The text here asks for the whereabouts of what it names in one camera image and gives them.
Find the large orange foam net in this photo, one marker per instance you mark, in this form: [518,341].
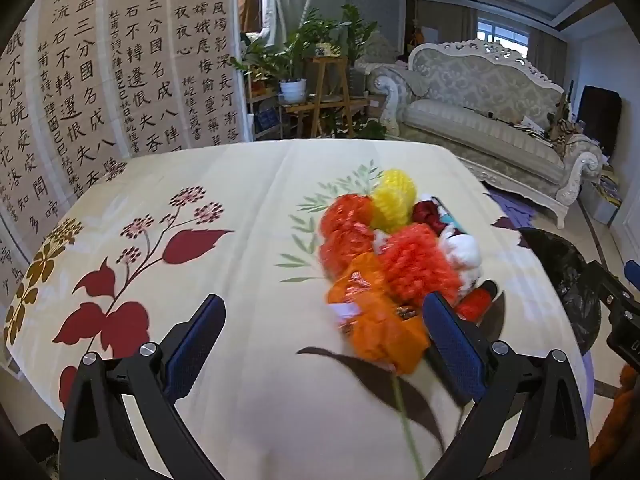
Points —
[417,260]

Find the black trash bag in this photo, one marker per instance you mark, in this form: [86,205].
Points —
[565,270]

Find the floral cream tablecloth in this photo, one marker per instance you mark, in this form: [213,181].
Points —
[250,210]

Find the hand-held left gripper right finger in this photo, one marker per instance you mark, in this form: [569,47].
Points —
[455,345]

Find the teal and white tube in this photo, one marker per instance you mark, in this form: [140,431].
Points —
[450,217]

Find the ornate grey sofa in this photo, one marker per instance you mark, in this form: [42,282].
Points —
[475,125]

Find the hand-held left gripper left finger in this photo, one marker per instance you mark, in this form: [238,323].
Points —
[195,340]

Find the yellow foam net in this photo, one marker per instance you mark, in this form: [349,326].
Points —
[392,200]

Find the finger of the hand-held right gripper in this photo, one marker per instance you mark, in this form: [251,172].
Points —
[607,282]
[632,280]

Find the wooden plant stand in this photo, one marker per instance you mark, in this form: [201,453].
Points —
[327,95]

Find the clear storage box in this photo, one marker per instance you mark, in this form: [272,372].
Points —
[607,200]

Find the dark red yarn bundle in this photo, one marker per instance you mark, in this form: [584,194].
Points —
[425,215]

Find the ornate grey armchair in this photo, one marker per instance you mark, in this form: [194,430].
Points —
[382,55]

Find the white plant pot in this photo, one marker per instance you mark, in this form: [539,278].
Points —
[292,90]

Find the calligraphy wall hanging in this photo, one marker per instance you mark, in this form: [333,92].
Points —
[125,60]

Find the small orange foam net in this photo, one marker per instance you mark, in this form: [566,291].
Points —
[345,212]
[345,252]

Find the large green potted plant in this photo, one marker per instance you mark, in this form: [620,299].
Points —
[305,40]

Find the crumpled white paper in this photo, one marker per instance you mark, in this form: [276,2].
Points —
[462,255]

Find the red round container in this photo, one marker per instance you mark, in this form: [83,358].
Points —
[472,304]

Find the purple floor cloth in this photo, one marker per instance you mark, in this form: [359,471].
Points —
[512,210]

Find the black flat screen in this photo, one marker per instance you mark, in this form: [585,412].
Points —
[600,115]

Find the tiger print cloth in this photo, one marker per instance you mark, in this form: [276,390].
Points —
[567,137]

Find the window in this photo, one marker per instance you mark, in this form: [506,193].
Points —
[502,37]

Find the orange plastic wrapper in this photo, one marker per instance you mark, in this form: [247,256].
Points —
[375,320]

